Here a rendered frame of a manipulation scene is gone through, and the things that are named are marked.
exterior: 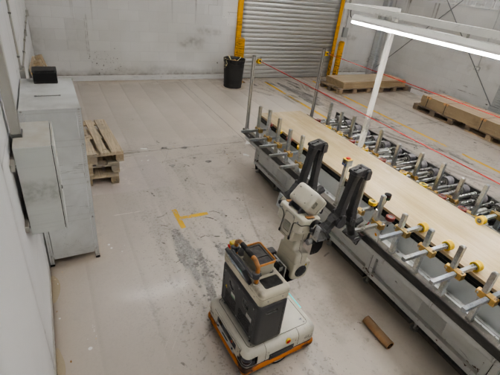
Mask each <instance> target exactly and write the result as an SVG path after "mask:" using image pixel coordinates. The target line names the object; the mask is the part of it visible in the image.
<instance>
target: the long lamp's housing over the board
mask: <svg viewBox="0 0 500 375"><path fill-rule="evenodd" d="M352 21H356V22H361V23H365V24H369V25H374V26H377V27H381V28H387V29H390V30H393V31H399V32H402V33H408V34H411V35H415V36H421V37H424V38H427V39H433V40H436V41H440V42H445V43H449V44H452V45H458V46H461V47H465V48H470V49H474V50H477V51H483V52H486V53H489V54H495V55H499V56H500V45H499V44H495V43H491V42H485V41H481V40H477V39H470V38H466V37H463V36H457V35H453V34H450V33H443V32H440V31H433V30H429V29H425V28H419V27H415V26H412V25H405V24H402V23H398V22H392V21H388V20H384V19H378V18H374V17H370V16H364V15H360V14H353V16H352V18H351V21H350V23H352Z"/></svg>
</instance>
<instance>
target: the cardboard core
mask: <svg viewBox="0 0 500 375"><path fill-rule="evenodd" d="M362 322H363V323H364V324H365V325H366V326H367V328H368V329H369V330H370V331H371V332H372V333H373V334H374V335H375V336H376V337H377V338H378V340H379V341H380V342H381V343H382V344H383V346H384V347H385V348H386V349H390V348H391V347H392V346H393V345H394V343H393V342H392V340H390V339H389V337H388V336H387V335H386V334H385V333H384V332H383V331H382V329H381V328H380V327H379V326H378V325H377V324H376V323H375V322H374V320H373V319H372V318H371V317H370V316H369V315H368V316H366V317H365V318H364V319H363V321H362Z"/></svg>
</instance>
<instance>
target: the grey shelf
mask: <svg viewBox="0 0 500 375"><path fill-rule="evenodd" d="M57 80H58V83H43V84H34V82H33V79H20V86H19V104H18V109H17V112H18V116H19V122H20V123H21V122H34V121H48V122H49V121H51V123H52V127H53V132H54V140H55V145H56V149H57V158H58V162H59V167H60V175H61V179H62V188H63V192H64V197H65V207H66V213H67V219H68V228H66V227H65V229H62V230H57V231H49V232H45V233H44V235H45V241H46V246H47V249H48V255H49V259H50V263H51V267H53V266H55V262H54V260H56V259H60V258H64V257H70V256H75V255H79V254H85V253H89V252H93V251H94V250H95V254H96V257H100V252H99V245H98V241H97V229H96V223H95V217H94V216H95V214H94V206H93V200H92V189H91V183H90V181H91V179H90V177H89V166H88V159H87V154H86V142H85V136H84V130H83V119H82V113H81V107H80V104H79V101H78V99H77V94H76V91H75V89H74V84H73V82H72V78H57ZM59 94H60V95H61V96H44V97H34V96H35V95H36V96H40V95H59ZM84 154H85V155H84ZM84 156H85V157H84ZM89 194H90V195H89ZM93 221H94V222H93ZM52 261H53V262H52Z"/></svg>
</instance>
